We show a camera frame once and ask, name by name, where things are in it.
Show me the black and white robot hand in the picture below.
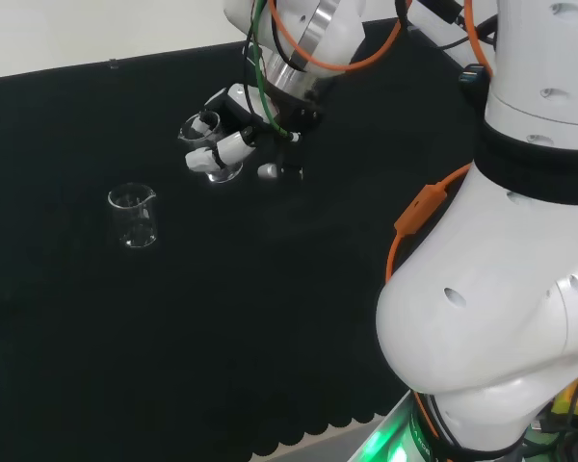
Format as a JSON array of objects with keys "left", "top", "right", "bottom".
[{"left": 184, "top": 82, "right": 272, "bottom": 173}]

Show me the small clear glass beaker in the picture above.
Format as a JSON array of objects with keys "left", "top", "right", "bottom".
[{"left": 176, "top": 110, "right": 245, "bottom": 185}]

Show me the tall clear glass beaker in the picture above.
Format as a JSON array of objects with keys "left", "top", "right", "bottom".
[{"left": 107, "top": 182, "right": 159, "bottom": 250}]

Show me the black bench cloth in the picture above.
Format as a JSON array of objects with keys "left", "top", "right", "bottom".
[{"left": 0, "top": 16, "right": 493, "bottom": 459}]

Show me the yellow stop button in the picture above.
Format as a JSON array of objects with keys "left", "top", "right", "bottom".
[{"left": 550, "top": 364, "right": 578, "bottom": 437}]

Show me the green cable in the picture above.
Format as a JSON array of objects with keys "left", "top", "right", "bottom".
[{"left": 249, "top": 0, "right": 301, "bottom": 143}]

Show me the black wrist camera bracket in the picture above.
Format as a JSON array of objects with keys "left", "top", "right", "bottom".
[{"left": 272, "top": 93, "right": 326, "bottom": 183}]

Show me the orange looped cable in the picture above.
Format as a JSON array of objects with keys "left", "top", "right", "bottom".
[{"left": 268, "top": 0, "right": 414, "bottom": 73}]

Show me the orange cable with clip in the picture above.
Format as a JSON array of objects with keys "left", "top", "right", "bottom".
[{"left": 383, "top": 162, "right": 474, "bottom": 286}]

